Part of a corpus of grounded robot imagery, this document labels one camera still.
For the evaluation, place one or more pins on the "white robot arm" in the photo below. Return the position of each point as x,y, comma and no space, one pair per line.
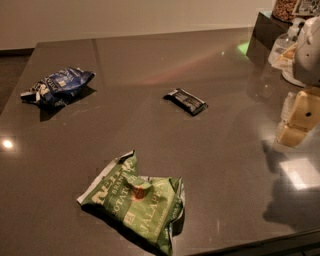
306,59

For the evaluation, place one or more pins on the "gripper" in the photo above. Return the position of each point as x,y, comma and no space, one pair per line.
309,53

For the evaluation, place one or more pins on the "green jalapeno chip bag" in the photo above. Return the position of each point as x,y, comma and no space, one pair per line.
147,211

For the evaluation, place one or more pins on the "black snack bar wrapper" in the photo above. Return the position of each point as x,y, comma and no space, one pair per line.
185,100

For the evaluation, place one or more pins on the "blue chip bag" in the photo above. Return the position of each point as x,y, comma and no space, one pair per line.
59,88

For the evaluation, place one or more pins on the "black counter box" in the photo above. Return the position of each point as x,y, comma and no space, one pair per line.
265,32

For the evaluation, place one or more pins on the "clear jar of nuts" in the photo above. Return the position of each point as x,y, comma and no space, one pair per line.
283,10

